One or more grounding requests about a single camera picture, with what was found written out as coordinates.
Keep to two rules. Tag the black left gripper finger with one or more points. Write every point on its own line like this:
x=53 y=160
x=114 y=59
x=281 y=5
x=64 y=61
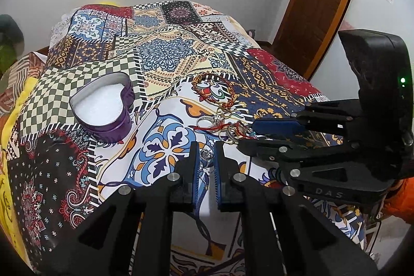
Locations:
x=130 y=233
x=283 y=233
x=291 y=162

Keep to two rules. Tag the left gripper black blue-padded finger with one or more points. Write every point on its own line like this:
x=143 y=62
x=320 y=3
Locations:
x=325 y=117

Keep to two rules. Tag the small silver charm pendant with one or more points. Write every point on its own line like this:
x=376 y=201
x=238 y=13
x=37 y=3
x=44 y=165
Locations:
x=206 y=155

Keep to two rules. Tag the purple heart-shaped jewelry box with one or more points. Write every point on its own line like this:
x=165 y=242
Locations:
x=103 y=106

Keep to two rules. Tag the yellow fleece blanket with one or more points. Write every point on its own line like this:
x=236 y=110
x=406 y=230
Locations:
x=9 y=221

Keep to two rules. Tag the brown wooden door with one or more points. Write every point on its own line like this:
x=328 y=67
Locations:
x=306 y=32

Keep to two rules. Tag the colourful patchwork bedspread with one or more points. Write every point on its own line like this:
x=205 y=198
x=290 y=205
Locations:
x=185 y=60

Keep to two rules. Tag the striped brown orange blanket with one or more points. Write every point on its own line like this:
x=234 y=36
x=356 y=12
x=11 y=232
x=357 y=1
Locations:
x=13 y=80

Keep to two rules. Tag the green patterned box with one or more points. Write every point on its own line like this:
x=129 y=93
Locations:
x=7 y=56

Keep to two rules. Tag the dark green round cushion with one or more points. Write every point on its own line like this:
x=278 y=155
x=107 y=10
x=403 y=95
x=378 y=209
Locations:
x=11 y=34

